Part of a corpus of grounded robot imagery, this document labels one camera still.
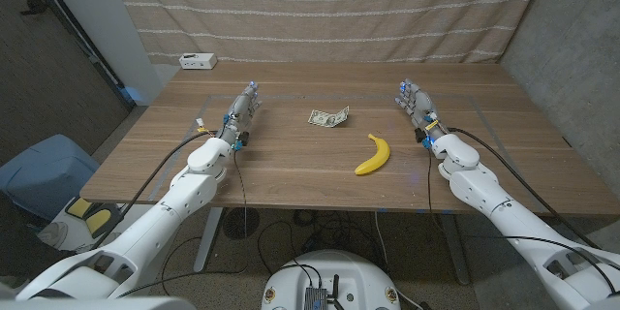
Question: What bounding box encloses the yellow black foot pedal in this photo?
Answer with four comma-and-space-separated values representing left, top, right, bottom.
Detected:
65, 197, 125, 238

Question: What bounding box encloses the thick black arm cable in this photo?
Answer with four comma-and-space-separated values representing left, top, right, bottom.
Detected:
448, 127, 601, 250
90, 130, 219, 249

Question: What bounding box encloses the grey table leg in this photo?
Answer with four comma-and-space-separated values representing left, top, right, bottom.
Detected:
438, 213, 472, 286

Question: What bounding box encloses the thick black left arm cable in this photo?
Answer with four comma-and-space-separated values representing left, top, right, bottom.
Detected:
90, 130, 219, 249

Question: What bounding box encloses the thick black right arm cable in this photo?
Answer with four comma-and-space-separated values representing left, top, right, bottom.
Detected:
448, 127, 601, 250

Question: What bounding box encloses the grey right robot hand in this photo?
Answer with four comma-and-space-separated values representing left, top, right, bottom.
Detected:
394, 77, 450, 150

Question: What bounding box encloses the white wall panel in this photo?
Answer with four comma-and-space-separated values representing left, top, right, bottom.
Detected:
36, 0, 164, 107

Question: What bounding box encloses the yellow toy banana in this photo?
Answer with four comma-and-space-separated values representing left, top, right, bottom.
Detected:
354, 133, 391, 176

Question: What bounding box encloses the white power strip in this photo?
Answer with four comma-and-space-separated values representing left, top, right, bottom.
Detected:
178, 52, 219, 71

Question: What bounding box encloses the blue plastic bin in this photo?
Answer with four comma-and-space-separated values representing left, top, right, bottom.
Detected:
0, 134, 101, 222

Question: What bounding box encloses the black round floor fan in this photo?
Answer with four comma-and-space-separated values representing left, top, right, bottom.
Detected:
222, 206, 261, 240

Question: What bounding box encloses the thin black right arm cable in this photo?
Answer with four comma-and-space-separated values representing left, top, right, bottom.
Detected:
425, 147, 617, 283

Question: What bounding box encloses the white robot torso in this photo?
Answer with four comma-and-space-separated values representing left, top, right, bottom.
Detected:
261, 249, 402, 310

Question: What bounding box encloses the dollar bill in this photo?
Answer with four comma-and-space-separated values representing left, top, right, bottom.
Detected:
307, 105, 351, 129

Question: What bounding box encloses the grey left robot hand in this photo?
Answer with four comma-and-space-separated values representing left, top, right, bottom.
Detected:
216, 80, 264, 152

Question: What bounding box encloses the grey electronics box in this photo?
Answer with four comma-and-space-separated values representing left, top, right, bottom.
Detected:
303, 286, 328, 310

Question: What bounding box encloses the white table leg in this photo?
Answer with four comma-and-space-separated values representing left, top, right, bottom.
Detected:
193, 206, 225, 273

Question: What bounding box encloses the beige striped backdrop curtain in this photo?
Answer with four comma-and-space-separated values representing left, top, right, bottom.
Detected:
104, 0, 553, 65

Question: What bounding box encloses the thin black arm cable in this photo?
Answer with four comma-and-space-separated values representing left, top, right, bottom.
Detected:
115, 147, 249, 299
425, 147, 617, 283

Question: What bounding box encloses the black floor cable bundle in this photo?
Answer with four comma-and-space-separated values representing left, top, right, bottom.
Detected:
256, 208, 388, 275

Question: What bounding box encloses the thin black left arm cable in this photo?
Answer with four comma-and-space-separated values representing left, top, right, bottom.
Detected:
115, 147, 249, 299

